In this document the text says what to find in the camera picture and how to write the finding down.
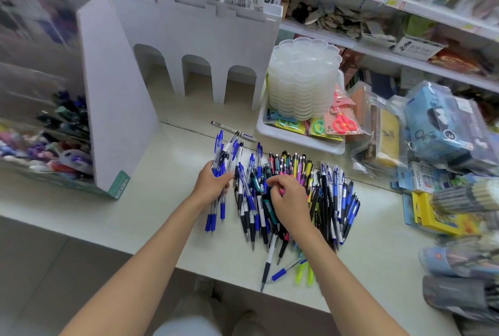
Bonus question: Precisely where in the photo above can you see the person's right hand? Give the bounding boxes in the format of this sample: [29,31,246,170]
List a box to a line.
[265,174,315,233]

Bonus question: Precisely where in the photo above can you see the person's left hand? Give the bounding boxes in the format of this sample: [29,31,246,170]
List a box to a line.
[192,160,236,208]

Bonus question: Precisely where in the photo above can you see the bunch of blue ballpoint pens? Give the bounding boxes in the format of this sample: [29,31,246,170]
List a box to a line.
[205,130,245,236]

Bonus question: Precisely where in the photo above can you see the person's right forearm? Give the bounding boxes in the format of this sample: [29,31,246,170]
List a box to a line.
[283,225,411,336]

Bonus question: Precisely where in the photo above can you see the person's left forearm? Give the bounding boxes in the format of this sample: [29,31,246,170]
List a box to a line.
[58,193,219,336]

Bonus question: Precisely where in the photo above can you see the white plastic tray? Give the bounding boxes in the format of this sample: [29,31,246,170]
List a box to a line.
[256,71,348,155]

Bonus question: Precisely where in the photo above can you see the white marker pen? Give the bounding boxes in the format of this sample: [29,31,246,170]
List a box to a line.
[211,121,257,142]

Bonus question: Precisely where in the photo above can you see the pile of assorted pens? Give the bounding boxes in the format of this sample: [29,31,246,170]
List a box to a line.
[232,143,362,266]

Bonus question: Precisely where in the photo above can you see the yellow scissors packet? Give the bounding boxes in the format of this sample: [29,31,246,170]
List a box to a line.
[275,119,309,134]

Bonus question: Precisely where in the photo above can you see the blue scissors packet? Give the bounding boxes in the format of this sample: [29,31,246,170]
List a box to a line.
[265,109,297,124]

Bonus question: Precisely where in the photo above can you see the green scissors packet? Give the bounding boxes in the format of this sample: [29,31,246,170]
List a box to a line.
[308,117,344,142]

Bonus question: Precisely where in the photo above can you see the white black ballpoint pen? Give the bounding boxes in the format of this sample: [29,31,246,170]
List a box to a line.
[260,232,280,293]

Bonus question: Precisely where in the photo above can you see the clear blue ballpoint pen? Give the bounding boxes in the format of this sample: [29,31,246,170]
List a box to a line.
[271,258,308,282]

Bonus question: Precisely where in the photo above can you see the red scissors packet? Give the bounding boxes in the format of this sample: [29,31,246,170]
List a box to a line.
[324,90,365,137]

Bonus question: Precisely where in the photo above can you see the stack of translucent paint palettes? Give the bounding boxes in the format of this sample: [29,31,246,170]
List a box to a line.
[267,37,343,121]

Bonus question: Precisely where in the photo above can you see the clear bag of brown notebooks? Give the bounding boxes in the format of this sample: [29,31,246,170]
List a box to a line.
[349,82,407,189]

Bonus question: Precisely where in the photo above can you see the person's beige shoe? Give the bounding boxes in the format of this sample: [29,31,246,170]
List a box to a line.
[232,310,270,336]

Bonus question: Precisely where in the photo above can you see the white cardboard pen display box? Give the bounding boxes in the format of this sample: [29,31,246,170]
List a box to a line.
[0,0,159,201]

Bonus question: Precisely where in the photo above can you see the small blue white packet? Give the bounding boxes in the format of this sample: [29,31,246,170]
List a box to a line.
[392,161,454,195]

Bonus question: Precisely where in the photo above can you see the white arched display stand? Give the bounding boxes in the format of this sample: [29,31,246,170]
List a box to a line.
[99,0,284,111]

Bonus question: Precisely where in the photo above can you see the person's light trousers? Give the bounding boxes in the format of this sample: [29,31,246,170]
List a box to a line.
[153,294,224,336]

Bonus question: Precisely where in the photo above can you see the yellow flat box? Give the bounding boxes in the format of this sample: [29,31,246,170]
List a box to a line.
[403,191,481,237]

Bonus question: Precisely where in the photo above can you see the white shelf unit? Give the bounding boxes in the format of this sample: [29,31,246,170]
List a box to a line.
[264,0,499,95]

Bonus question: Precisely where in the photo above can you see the group of coloured display pens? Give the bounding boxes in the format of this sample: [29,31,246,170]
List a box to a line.
[0,90,94,184]

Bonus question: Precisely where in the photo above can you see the packaged light blue pencil case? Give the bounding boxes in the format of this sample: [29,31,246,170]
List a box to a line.
[403,82,499,175]

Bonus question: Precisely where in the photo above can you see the clear pack of pencils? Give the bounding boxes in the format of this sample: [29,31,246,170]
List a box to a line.
[431,175,499,216]

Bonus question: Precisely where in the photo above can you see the blue fabric pencil case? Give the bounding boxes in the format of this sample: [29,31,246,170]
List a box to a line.
[419,238,499,282]

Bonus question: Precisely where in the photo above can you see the white black card packet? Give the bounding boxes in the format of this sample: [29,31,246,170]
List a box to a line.
[391,33,447,62]

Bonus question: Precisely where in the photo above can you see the grey fabric pencil case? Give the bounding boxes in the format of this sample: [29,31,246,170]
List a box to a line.
[423,275,499,323]

